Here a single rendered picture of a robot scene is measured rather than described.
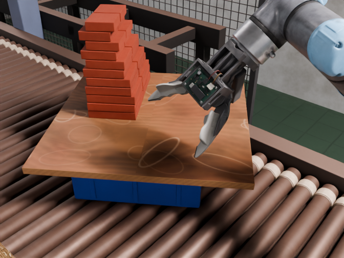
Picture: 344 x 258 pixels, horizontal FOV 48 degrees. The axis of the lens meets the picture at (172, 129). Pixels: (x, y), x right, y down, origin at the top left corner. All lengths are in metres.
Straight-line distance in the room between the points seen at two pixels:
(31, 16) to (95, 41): 1.08
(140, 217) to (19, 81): 0.87
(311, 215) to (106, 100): 0.56
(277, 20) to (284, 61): 2.67
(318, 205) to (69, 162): 0.58
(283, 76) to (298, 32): 2.76
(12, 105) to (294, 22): 1.03
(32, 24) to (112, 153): 1.22
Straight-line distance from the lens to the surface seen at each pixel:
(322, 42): 0.60
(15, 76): 1.64
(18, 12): 1.98
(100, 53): 0.94
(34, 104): 1.41
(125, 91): 0.97
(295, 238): 0.90
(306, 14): 0.64
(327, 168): 1.06
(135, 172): 0.83
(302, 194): 1.01
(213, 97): 0.66
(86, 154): 0.90
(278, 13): 0.67
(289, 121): 3.06
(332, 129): 3.07
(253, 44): 0.67
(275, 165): 1.07
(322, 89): 3.28
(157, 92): 0.76
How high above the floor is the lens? 1.58
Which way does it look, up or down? 34 degrees down
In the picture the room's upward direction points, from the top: straight up
